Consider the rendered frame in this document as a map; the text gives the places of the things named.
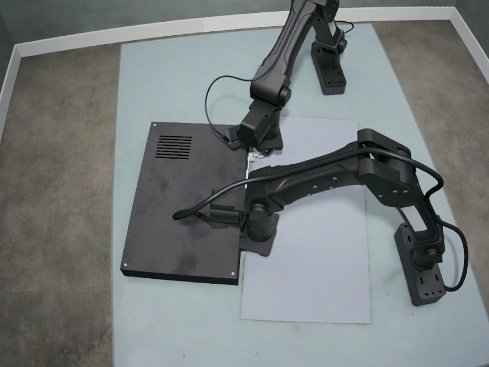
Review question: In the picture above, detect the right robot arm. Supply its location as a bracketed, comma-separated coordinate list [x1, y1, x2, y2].
[226, 0, 348, 148]

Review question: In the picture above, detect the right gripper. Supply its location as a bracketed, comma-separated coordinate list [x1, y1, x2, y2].
[228, 120, 284, 157]

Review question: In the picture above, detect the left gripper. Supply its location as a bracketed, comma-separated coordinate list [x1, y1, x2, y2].
[227, 213, 280, 257]

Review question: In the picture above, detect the black rectangular enclosure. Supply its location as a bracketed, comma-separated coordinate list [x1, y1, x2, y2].
[120, 122, 249, 285]

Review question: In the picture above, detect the light grey flat mat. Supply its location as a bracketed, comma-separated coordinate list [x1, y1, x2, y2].
[241, 116, 371, 323]

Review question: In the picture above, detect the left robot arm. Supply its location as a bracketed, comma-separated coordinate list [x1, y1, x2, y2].
[205, 128, 447, 301]

